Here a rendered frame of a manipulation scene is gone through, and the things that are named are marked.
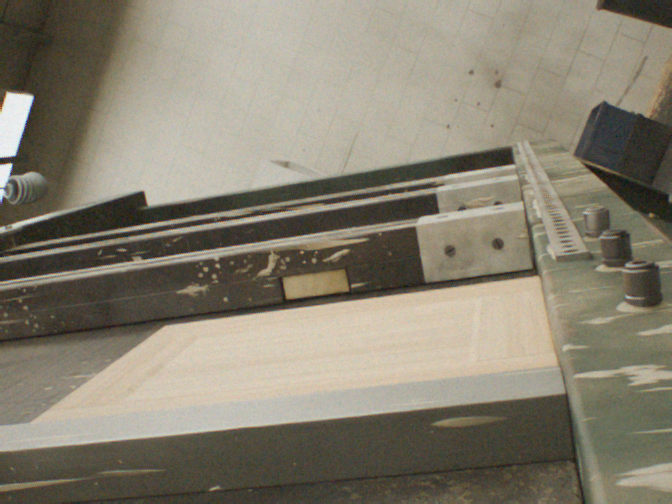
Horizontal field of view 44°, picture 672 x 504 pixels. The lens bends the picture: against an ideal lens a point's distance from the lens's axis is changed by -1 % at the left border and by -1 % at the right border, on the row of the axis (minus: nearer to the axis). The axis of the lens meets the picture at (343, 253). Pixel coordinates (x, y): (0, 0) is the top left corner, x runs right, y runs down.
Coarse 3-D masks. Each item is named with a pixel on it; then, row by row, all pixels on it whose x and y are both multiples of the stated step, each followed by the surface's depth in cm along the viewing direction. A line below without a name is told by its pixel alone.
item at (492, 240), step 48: (288, 240) 105; (336, 240) 100; (384, 240) 99; (432, 240) 97; (480, 240) 96; (528, 240) 96; (0, 288) 109; (48, 288) 108; (96, 288) 106; (144, 288) 105; (192, 288) 104; (240, 288) 103; (384, 288) 100; (0, 336) 110
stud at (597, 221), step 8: (592, 208) 83; (600, 208) 81; (584, 216) 82; (592, 216) 81; (600, 216) 81; (608, 216) 82; (592, 224) 82; (600, 224) 81; (608, 224) 82; (592, 232) 82; (600, 232) 81
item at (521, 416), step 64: (448, 384) 51; (512, 384) 49; (0, 448) 54; (64, 448) 53; (128, 448) 52; (192, 448) 51; (256, 448) 50; (320, 448) 50; (384, 448) 49; (448, 448) 48; (512, 448) 47
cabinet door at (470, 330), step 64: (256, 320) 88; (320, 320) 83; (384, 320) 79; (448, 320) 75; (512, 320) 70; (128, 384) 72; (192, 384) 70; (256, 384) 66; (320, 384) 62; (384, 384) 60
